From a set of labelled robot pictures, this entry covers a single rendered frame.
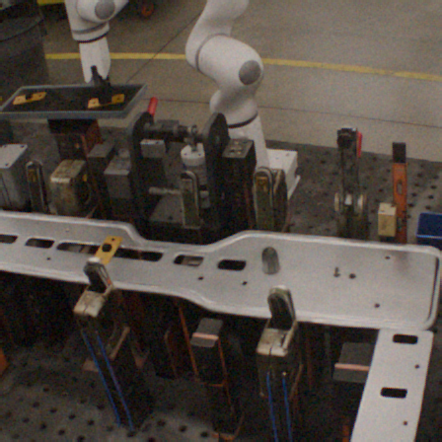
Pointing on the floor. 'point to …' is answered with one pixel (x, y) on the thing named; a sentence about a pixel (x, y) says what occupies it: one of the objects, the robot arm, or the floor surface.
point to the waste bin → (22, 46)
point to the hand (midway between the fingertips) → (105, 92)
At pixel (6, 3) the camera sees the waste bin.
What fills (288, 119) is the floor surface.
